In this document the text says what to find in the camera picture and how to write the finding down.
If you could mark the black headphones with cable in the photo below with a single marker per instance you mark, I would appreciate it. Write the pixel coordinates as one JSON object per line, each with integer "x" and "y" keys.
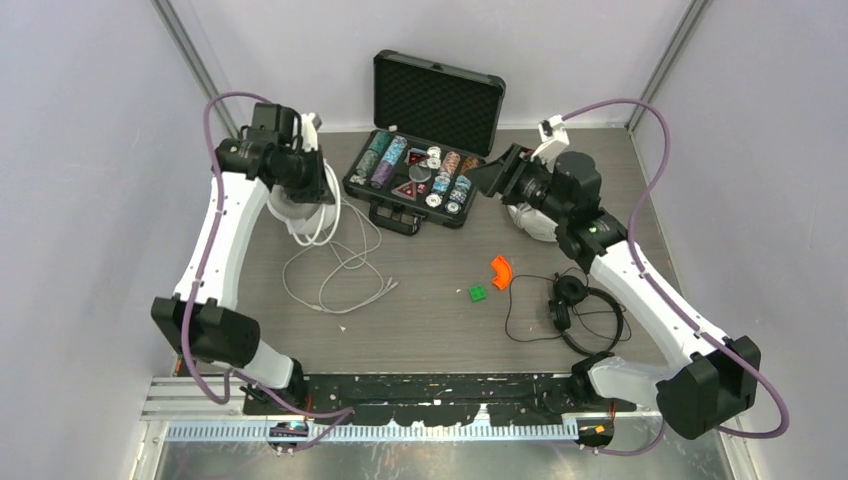
{"x": 567, "y": 293}

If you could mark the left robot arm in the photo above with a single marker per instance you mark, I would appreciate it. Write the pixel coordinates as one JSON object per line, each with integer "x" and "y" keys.
{"x": 276, "y": 163}

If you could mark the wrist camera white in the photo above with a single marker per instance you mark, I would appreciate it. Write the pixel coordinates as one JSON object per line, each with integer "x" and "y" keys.
{"x": 554, "y": 140}
{"x": 307, "y": 137}

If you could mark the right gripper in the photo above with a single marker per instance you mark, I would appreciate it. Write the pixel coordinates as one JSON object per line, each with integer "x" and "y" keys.
{"x": 503, "y": 177}

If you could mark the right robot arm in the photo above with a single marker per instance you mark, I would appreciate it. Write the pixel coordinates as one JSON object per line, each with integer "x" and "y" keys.
{"x": 709, "y": 377}

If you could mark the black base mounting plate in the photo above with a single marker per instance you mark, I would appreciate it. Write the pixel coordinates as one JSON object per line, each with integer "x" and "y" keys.
{"x": 442, "y": 400}

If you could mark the black poker chip case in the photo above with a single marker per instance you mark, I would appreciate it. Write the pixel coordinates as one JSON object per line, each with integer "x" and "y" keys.
{"x": 433, "y": 122}

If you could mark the orange toy brick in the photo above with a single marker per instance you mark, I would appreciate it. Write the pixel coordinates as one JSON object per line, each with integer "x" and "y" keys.
{"x": 503, "y": 272}

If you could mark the green toy brick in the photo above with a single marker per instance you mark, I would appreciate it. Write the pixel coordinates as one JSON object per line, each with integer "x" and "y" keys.
{"x": 477, "y": 293}

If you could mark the white gaming headset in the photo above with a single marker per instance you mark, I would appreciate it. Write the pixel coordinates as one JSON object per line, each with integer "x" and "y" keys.
{"x": 536, "y": 224}

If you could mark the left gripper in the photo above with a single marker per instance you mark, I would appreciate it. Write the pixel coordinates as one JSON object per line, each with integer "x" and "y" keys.
{"x": 318, "y": 191}

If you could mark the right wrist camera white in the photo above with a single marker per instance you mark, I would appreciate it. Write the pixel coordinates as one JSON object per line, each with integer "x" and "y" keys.
{"x": 554, "y": 140}

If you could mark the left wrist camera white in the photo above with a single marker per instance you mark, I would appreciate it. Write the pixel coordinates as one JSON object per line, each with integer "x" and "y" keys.
{"x": 307, "y": 137}

